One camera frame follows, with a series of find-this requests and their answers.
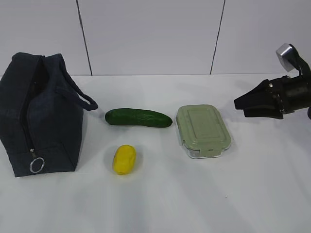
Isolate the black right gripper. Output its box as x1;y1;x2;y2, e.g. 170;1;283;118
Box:
234;77;289;119

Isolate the glass container with green lid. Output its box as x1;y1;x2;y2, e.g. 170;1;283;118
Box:
176;104;231;159

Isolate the green cucumber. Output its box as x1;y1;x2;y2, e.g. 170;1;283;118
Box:
104;108;173;128

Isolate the yellow lemon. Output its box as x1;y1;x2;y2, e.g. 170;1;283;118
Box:
112;145;137;175

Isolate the dark navy fabric lunch bag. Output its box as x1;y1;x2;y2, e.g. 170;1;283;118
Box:
0;52;98;177

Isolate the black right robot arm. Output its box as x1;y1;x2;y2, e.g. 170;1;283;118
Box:
234;75;311;119

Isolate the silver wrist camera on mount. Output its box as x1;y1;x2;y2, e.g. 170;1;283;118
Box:
276;43;311;75

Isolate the silver zipper pull ring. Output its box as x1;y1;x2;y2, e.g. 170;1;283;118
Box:
29;149;45;174

